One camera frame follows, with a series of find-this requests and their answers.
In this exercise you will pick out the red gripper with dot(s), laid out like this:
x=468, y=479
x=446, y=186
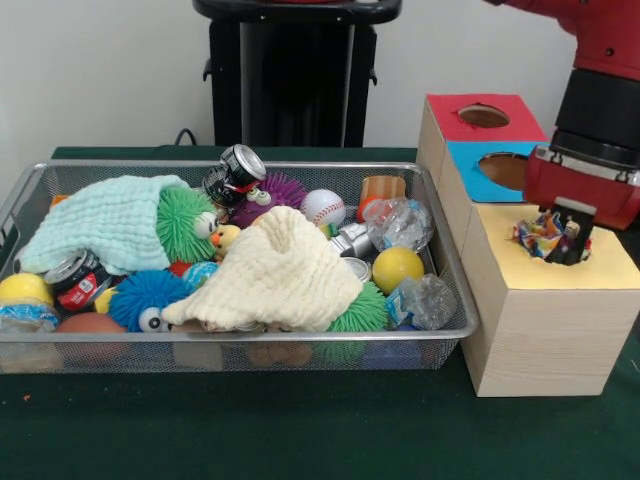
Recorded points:
x=575, y=185

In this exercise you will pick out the white cloth with coloured dots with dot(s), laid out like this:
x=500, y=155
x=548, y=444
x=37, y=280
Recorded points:
x=532, y=235

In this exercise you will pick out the cream waffle cloth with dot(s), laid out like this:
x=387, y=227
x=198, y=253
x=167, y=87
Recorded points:
x=280, y=270

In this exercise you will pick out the green spiky ball with eyes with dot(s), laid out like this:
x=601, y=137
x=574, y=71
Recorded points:
x=180, y=225

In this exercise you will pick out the mint waffle cloth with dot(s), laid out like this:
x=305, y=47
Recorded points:
x=100, y=220

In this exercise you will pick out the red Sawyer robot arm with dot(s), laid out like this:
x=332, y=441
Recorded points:
x=600, y=110

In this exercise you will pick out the wooden box with three holes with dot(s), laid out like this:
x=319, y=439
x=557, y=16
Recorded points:
x=550, y=330

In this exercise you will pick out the clear mesh bin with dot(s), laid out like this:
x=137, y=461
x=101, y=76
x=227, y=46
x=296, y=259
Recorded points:
x=150, y=357

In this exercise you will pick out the crushed clear plastic bottle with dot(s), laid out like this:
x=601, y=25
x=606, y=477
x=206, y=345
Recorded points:
x=402, y=225

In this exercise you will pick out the yellow ball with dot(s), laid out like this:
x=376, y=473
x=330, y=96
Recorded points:
x=397, y=270

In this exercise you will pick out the white baseball red stitches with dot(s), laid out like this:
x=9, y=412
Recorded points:
x=322, y=207

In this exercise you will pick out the purple spiky ball with eyes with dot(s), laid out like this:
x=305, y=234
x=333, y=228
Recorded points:
x=282, y=190

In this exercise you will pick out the dark green table cloth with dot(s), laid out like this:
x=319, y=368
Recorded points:
x=300, y=430

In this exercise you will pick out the black can with white print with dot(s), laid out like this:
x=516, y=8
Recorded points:
x=235, y=170

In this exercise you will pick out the blue spiky ball with eyes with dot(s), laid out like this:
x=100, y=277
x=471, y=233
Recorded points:
x=137, y=300

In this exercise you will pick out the black and red drink can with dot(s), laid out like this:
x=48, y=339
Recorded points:
x=75, y=287

